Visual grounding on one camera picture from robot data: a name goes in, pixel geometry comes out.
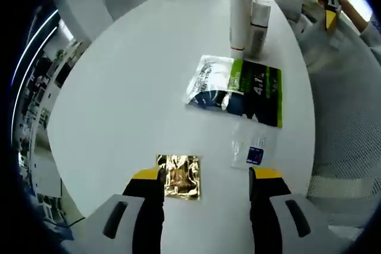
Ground gold foil skincare sachet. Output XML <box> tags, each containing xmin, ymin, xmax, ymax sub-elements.
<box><xmin>156</xmin><ymin>154</ymin><xmax>202</xmax><ymax>202</ymax></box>

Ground small skincare bottle clear cap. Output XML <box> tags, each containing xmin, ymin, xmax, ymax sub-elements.
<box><xmin>249</xmin><ymin>0</ymin><xmax>272</xmax><ymax>56</ymax></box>

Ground white skincare tube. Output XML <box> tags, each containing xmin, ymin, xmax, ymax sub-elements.
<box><xmin>229</xmin><ymin>0</ymin><xmax>250</xmax><ymax>52</ymax></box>

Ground clear skincare sachet blue label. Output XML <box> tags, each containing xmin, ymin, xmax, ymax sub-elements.
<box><xmin>230</xmin><ymin>122</ymin><xmax>278</xmax><ymax>169</ymax></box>

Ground green skincare sachet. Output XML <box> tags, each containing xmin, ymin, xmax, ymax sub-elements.
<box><xmin>186</xmin><ymin>54</ymin><xmax>283</xmax><ymax>129</ymax></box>

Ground white mesh chair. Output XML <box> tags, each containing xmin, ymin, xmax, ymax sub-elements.
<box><xmin>279</xmin><ymin>0</ymin><xmax>381</xmax><ymax>225</ymax></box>

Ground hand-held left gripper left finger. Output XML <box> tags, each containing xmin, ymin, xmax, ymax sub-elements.
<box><xmin>74</xmin><ymin>168</ymin><xmax>167</xmax><ymax>254</ymax></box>

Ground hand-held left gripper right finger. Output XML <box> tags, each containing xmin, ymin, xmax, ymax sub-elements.
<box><xmin>248</xmin><ymin>167</ymin><xmax>337</xmax><ymax>254</ymax></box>

